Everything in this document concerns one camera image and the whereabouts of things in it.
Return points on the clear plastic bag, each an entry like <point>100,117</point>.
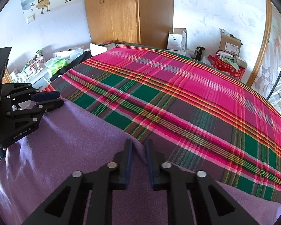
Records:
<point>72,54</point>

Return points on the small black object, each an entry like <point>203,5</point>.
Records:
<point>199,52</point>

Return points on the clutter of small packets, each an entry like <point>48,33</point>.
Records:
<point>30,68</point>

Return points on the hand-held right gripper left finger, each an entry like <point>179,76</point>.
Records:
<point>128,164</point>

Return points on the printed door curtain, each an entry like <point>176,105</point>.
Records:
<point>278,70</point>

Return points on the white open box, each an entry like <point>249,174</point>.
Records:
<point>175,41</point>

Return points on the wooden wardrobe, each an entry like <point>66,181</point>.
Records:
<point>121,11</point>

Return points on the black cloth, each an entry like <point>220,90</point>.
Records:
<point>70,66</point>

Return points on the wooden door frame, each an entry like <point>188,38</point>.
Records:
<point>260,46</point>

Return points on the purple fleece towel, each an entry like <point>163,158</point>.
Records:
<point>72,150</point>

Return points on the brown cardboard box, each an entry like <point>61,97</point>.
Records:
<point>229,44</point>

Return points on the wall switch plate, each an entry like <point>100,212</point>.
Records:
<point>30,18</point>

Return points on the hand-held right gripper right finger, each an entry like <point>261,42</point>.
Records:
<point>148,166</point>

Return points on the green plastic bag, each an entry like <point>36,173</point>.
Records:
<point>56,66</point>

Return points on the plaid bed sheet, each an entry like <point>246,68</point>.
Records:
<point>178,98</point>

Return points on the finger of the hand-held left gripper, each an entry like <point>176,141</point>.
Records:
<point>51,104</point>
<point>46,96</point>

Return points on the red box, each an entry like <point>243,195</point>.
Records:
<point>224,68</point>

